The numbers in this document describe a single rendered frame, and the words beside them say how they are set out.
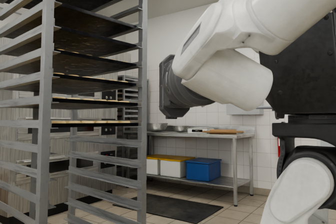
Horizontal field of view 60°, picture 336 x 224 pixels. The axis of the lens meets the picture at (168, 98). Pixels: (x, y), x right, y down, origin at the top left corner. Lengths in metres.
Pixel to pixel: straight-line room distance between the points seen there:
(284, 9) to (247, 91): 0.12
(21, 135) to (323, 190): 3.01
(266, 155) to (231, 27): 4.20
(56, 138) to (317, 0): 3.42
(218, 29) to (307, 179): 0.39
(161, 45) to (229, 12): 5.12
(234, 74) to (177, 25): 4.98
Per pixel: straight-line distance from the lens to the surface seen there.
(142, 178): 1.35
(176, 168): 4.38
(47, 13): 1.14
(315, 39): 0.60
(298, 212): 0.64
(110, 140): 1.50
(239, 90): 0.37
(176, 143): 5.10
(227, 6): 0.33
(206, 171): 4.14
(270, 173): 4.50
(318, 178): 0.62
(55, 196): 3.68
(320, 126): 0.63
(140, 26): 1.40
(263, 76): 0.39
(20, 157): 3.38
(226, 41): 0.32
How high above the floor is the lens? 1.06
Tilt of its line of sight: 4 degrees up
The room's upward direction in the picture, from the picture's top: straight up
